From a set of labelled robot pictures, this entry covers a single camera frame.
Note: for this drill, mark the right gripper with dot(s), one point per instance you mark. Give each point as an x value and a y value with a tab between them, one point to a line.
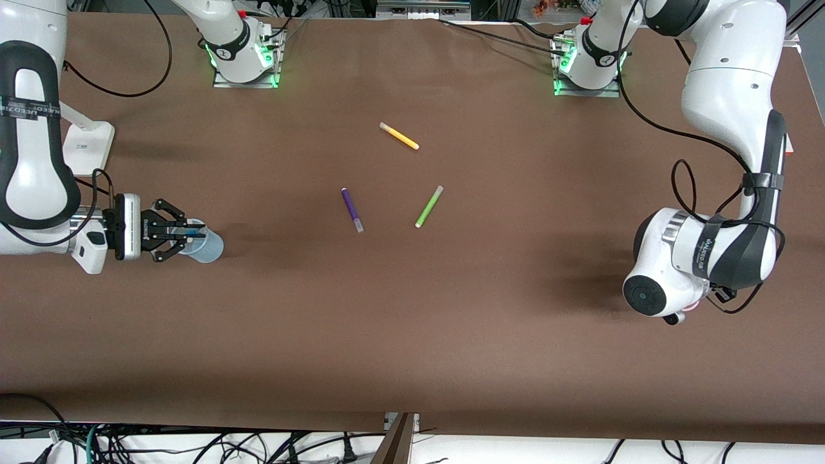
147	231

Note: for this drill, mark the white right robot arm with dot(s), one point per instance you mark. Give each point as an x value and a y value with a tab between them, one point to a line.
32	167

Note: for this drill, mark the translucent blue plastic cup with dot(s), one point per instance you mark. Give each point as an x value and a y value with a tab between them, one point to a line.
209	248

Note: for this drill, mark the purple marker pen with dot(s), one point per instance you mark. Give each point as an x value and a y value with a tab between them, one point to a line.
351	207

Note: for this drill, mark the yellow marker pen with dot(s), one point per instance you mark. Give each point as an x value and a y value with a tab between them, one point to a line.
399	136

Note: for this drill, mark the green marker pen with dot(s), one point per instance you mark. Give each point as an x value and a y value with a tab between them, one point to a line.
428	207

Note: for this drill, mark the wooden table leg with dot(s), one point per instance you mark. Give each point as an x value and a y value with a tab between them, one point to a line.
396	444

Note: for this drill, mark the white camera stand base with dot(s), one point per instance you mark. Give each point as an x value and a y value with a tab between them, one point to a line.
87	151

